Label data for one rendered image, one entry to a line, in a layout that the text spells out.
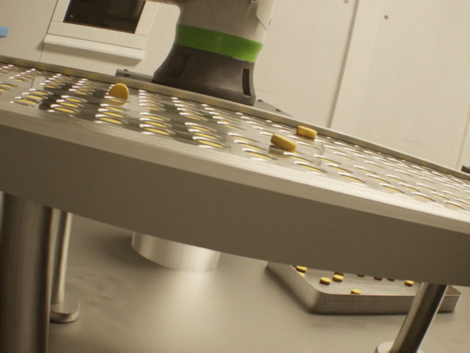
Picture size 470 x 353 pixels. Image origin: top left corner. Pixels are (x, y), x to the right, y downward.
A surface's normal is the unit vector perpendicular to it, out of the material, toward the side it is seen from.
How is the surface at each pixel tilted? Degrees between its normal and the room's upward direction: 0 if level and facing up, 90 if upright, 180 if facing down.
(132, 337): 0
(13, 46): 90
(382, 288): 0
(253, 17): 90
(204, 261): 90
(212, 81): 62
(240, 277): 0
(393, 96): 90
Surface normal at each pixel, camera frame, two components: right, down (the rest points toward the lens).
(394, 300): 0.33, 0.25
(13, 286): 0.01, 0.18
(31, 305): 0.58, 0.29
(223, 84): 0.47, -0.21
